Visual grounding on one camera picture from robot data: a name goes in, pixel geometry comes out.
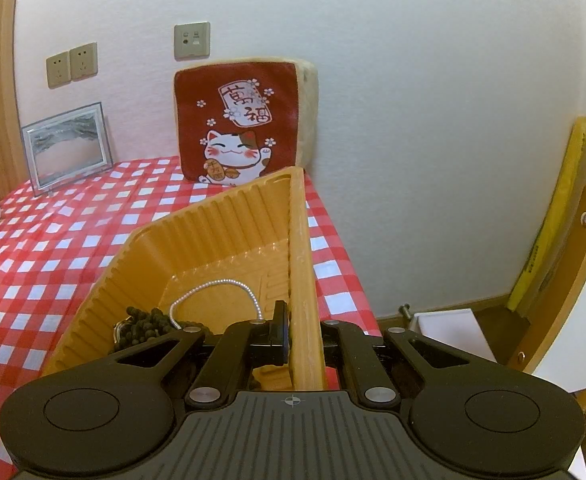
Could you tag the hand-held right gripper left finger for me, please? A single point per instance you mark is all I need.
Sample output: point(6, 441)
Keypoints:
point(283, 330)

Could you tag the yellow flat board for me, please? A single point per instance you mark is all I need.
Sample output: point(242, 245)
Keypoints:
point(563, 205)

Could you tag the orange plastic tray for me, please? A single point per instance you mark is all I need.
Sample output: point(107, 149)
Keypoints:
point(213, 235)

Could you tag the beige wall data socket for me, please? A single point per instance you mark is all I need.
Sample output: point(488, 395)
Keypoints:
point(192, 40)

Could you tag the red lucky cat cushion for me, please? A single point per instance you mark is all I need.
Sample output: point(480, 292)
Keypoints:
point(238, 122)

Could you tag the red white checkered tablecloth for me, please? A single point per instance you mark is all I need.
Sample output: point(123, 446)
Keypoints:
point(73, 220)

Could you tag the white box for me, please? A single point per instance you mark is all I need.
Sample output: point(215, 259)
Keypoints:
point(448, 332)

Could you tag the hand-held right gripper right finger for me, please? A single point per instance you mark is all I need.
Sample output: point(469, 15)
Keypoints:
point(335, 335)

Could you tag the silver picture frame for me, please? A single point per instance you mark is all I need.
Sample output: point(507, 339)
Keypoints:
point(65, 147)

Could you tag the white and wooden chair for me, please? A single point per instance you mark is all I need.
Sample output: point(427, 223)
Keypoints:
point(583, 310)

